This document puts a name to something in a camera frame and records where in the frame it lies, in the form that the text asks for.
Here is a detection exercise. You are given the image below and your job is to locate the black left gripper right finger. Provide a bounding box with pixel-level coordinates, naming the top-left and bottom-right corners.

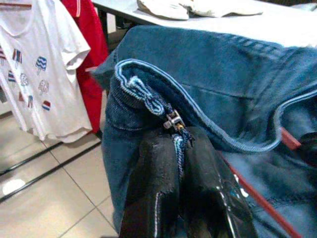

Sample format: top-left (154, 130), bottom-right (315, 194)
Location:
top-left (178, 126), bottom-right (260, 238)

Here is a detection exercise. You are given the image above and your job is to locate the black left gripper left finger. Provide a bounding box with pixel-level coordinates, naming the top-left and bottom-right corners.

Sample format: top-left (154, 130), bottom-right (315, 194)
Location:
top-left (118, 129), bottom-right (181, 238)

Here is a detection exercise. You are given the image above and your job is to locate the dark red thin hanger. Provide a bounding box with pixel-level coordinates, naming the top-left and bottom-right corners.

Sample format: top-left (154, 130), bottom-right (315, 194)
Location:
top-left (0, 2), bottom-right (33, 10)
top-left (220, 127), bottom-right (304, 238)

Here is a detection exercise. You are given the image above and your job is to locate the blue denim garment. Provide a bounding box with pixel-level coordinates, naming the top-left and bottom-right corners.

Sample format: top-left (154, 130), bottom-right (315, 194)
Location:
top-left (90, 24), bottom-right (317, 238)

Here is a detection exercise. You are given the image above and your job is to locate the red garment with white stripes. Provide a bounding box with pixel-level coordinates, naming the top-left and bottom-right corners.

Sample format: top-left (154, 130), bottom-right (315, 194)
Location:
top-left (61, 0), bottom-right (109, 134)

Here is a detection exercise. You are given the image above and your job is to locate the cream jacket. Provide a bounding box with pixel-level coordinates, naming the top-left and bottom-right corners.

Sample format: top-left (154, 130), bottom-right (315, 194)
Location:
top-left (137, 0), bottom-right (191, 20)

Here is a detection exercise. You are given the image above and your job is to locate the crumpled white garment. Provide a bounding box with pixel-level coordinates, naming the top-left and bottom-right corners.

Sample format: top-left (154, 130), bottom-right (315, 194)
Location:
top-left (178, 0), bottom-right (263, 18)

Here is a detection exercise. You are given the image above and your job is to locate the white printed T-shirt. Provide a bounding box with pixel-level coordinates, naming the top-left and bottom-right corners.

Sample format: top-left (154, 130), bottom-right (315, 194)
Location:
top-left (0, 0), bottom-right (94, 144)

